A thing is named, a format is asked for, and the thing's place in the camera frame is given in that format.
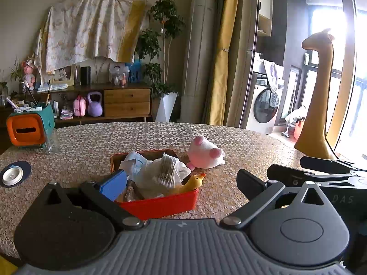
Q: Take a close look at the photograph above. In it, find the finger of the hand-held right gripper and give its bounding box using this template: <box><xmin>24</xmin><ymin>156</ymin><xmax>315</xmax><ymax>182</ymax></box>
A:
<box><xmin>267</xmin><ymin>164</ymin><xmax>349</xmax><ymax>192</ymax></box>
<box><xmin>300</xmin><ymin>156</ymin><xmax>366</xmax><ymax>174</ymax></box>

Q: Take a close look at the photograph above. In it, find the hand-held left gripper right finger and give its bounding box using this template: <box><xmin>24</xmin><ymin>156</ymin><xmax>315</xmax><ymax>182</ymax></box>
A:
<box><xmin>219</xmin><ymin>169</ymin><xmax>334</xmax><ymax>227</ymax></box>

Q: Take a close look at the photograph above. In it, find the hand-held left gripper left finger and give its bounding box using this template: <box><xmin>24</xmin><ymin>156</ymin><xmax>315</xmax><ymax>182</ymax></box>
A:
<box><xmin>40</xmin><ymin>170</ymin><xmax>143</xmax><ymax>231</ymax></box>

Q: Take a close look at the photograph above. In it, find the brown scrunchie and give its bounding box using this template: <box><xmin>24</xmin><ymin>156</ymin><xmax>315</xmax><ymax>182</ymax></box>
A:
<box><xmin>125</xmin><ymin>179</ymin><xmax>144</xmax><ymax>201</ymax></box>

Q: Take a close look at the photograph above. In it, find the blue printed face mask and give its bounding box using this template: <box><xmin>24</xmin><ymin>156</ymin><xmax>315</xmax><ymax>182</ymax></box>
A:
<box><xmin>123</xmin><ymin>151</ymin><xmax>153</xmax><ymax>178</ymax></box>

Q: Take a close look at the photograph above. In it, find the white cloth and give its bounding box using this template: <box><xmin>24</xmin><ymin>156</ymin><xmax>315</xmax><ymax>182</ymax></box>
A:
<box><xmin>135</xmin><ymin>152</ymin><xmax>184</xmax><ymax>191</ymax></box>

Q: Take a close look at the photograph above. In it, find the red rectangular box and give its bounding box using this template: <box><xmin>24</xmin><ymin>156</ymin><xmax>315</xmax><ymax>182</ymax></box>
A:
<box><xmin>110</xmin><ymin>149</ymin><xmax>200</xmax><ymax>221</ymax></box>

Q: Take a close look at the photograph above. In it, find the yellow rubber duck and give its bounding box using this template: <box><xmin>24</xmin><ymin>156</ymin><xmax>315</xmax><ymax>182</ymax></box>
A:
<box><xmin>178</xmin><ymin>173</ymin><xmax>206</xmax><ymax>197</ymax></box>

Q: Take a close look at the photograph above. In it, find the red bucket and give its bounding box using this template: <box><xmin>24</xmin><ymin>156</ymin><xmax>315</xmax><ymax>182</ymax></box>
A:
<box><xmin>294</xmin><ymin>119</ymin><xmax>305</xmax><ymax>140</ymax></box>

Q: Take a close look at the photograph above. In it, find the patterned gold tablecloth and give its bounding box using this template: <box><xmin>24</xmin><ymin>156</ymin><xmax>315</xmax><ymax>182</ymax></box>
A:
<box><xmin>0</xmin><ymin>122</ymin><xmax>339</xmax><ymax>261</ymax></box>

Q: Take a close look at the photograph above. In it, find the pink and white plush toy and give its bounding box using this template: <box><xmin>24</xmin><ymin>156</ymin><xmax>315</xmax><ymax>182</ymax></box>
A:
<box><xmin>186</xmin><ymin>135</ymin><xmax>226</xmax><ymax>170</ymax></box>

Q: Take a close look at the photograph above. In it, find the white mop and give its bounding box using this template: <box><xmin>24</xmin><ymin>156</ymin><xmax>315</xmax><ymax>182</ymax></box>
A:
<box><xmin>282</xmin><ymin>92</ymin><xmax>296</xmax><ymax>137</ymax></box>

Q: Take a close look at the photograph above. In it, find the yellow giraffe-shaped chair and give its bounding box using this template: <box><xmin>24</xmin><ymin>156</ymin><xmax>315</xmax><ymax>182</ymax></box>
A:
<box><xmin>294</xmin><ymin>29</ymin><xmax>336</xmax><ymax>160</ymax></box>

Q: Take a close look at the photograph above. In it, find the white plastic sack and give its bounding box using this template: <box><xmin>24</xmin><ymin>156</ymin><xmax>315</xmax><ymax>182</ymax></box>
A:
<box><xmin>287</xmin><ymin>106</ymin><xmax>307</xmax><ymax>124</ymax></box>

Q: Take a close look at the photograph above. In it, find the white washing machine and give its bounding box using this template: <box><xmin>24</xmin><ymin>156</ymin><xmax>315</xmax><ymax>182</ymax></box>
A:
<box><xmin>245</xmin><ymin>59</ymin><xmax>285</xmax><ymax>135</ymax></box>

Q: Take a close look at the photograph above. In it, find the clear drinking glass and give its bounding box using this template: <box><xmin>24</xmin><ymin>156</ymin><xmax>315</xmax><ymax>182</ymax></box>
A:
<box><xmin>46</xmin><ymin>129</ymin><xmax>60</xmax><ymax>154</ymax></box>

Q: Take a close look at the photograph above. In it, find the purple kettlebell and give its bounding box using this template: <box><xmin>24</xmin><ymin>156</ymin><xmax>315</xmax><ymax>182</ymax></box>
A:
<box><xmin>87</xmin><ymin>92</ymin><xmax>103</xmax><ymax>117</ymax></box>

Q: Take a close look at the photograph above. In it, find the wooden sideboard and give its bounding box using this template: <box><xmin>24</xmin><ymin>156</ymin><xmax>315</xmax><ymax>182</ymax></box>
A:
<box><xmin>0</xmin><ymin>84</ymin><xmax>153</xmax><ymax>129</ymax></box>

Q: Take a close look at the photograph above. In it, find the pink toy suitcase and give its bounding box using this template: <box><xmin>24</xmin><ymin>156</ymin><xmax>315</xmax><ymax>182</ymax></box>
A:
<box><xmin>72</xmin><ymin>96</ymin><xmax>87</xmax><ymax>117</ymax></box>

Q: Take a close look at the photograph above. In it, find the white dish on coaster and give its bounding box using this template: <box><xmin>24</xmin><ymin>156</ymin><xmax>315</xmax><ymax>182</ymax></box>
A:
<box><xmin>0</xmin><ymin>160</ymin><xmax>31</xmax><ymax>188</ymax></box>

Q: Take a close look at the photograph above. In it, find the white angular planter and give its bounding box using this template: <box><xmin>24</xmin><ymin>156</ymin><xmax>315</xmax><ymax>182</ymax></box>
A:
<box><xmin>155</xmin><ymin>92</ymin><xmax>178</xmax><ymax>123</ymax></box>

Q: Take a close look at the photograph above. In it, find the small white dish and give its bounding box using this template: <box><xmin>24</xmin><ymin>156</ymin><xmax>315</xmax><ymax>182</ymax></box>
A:
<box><xmin>2</xmin><ymin>167</ymin><xmax>23</xmax><ymax>186</ymax></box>

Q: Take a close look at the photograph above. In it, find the orange and teal tissue box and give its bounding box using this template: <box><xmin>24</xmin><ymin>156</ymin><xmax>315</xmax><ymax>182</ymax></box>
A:
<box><xmin>6</xmin><ymin>104</ymin><xmax>56</xmax><ymax>149</ymax></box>

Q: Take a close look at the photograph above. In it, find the purple cloth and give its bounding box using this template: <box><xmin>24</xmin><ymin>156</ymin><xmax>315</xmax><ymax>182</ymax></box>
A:
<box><xmin>262</xmin><ymin>60</ymin><xmax>283</xmax><ymax>92</ymax></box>

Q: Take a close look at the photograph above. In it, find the clear toy display box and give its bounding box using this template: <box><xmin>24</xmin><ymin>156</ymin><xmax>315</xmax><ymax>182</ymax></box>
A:
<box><xmin>109</xmin><ymin>62</ymin><xmax>129</xmax><ymax>87</ymax></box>

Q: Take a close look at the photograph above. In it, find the black cylindrical speaker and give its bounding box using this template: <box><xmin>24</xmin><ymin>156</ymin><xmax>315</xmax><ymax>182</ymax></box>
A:
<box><xmin>80</xmin><ymin>66</ymin><xmax>91</xmax><ymax>86</ymax></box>

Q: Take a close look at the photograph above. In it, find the white keyboard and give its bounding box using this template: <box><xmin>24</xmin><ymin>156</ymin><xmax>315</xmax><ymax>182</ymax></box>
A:
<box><xmin>37</xmin><ymin>83</ymin><xmax>68</xmax><ymax>93</ymax></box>

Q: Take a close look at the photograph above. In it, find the blue box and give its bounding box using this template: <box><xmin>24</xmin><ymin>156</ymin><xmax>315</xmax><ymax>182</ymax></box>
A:
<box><xmin>128</xmin><ymin>59</ymin><xmax>142</xmax><ymax>83</ymax></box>

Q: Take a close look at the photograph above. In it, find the yellow curtain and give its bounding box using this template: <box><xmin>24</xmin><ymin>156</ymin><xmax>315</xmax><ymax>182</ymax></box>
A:
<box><xmin>206</xmin><ymin>0</ymin><xmax>241</xmax><ymax>127</ymax></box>

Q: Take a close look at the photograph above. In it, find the pink doll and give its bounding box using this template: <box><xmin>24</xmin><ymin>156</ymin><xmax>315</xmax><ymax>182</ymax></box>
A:
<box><xmin>23</xmin><ymin>53</ymin><xmax>39</xmax><ymax>91</ymax></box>

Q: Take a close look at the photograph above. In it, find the white standing air conditioner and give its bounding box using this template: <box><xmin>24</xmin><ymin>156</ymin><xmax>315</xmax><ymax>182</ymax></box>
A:
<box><xmin>180</xmin><ymin>0</ymin><xmax>217</xmax><ymax>124</ymax></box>

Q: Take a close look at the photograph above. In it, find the small potted plant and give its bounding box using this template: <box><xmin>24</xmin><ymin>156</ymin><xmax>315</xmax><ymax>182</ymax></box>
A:
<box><xmin>8</xmin><ymin>59</ymin><xmax>28</xmax><ymax>94</ymax></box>

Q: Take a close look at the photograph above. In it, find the yellow cloth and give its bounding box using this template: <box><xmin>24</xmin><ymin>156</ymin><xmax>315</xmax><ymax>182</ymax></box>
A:
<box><xmin>117</xmin><ymin>0</ymin><xmax>150</xmax><ymax>63</ymax></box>

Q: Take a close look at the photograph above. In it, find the floral printed cloth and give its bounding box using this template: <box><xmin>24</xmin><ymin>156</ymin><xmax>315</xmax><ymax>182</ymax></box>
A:
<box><xmin>34</xmin><ymin>0</ymin><xmax>134</xmax><ymax>73</ymax></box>

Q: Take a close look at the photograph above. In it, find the green potted tree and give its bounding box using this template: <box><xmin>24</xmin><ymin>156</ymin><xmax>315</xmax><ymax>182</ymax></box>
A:
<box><xmin>135</xmin><ymin>0</ymin><xmax>185</xmax><ymax>98</ymax></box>

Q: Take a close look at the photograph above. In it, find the photo frame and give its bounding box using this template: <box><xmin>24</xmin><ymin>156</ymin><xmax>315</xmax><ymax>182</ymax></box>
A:
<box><xmin>51</xmin><ymin>64</ymin><xmax>76</xmax><ymax>86</ymax></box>

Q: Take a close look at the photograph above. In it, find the white wall cabinet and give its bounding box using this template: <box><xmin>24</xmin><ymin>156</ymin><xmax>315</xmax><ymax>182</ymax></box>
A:
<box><xmin>256</xmin><ymin>0</ymin><xmax>273</xmax><ymax>36</ymax></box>

